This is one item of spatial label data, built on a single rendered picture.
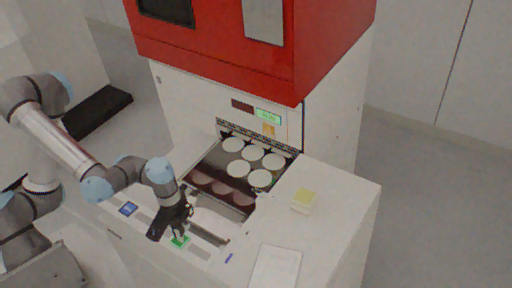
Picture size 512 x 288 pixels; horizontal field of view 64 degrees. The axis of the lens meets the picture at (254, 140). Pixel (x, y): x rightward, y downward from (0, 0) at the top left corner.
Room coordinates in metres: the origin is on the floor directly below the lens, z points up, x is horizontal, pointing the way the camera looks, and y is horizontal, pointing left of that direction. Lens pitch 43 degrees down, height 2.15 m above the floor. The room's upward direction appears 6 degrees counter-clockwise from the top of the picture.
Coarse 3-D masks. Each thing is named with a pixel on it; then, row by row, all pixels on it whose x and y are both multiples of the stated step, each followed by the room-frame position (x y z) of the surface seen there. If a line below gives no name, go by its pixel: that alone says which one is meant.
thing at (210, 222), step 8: (200, 208) 1.00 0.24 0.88; (192, 216) 0.97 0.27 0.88; (200, 216) 0.96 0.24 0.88; (208, 216) 0.96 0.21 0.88; (216, 216) 0.95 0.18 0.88; (192, 224) 0.94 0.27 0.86; (200, 224) 0.92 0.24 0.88; (208, 224) 0.92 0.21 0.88; (216, 224) 0.92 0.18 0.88; (224, 224) 0.91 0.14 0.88; (232, 224) 0.91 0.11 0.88; (208, 232) 0.89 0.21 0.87; (216, 232) 0.88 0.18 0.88; (224, 232) 0.88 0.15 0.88; (224, 240) 0.85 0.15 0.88
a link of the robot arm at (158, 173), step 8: (152, 160) 0.83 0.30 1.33; (160, 160) 0.83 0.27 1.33; (168, 160) 0.83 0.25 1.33; (144, 168) 0.83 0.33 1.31; (152, 168) 0.80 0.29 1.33; (160, 168) 0.80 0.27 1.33; (168, 168) 0.80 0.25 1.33; (144, 176) 0.81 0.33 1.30; (152, 176) 0.78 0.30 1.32; (160, 176) 0.78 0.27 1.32; (168, 176) 0.79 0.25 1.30; (144, 184) 0.81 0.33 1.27; (152, 184) 0.79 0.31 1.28; (160, 184) 0.78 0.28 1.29; (168, 184) 0.79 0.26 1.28; (176, 184) 0.81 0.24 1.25; (160, 192) 0.78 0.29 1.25; (168, 192) 0.78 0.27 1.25
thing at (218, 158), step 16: (208, 160) 1.24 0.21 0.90; (224, 160) 1.23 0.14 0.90; (256, 160) 1.21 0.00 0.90; (288, 160) 1.19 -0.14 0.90; (192, 176) 1.16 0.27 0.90; (208, 176) 1.15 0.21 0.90; (224, 176) 1.14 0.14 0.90; (272, 176) 1.11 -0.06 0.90; (208, 192) 1.06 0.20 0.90; (224, 192) 1.05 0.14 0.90; (240, 192) 1.04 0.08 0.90; (240, 208) 0.96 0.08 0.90
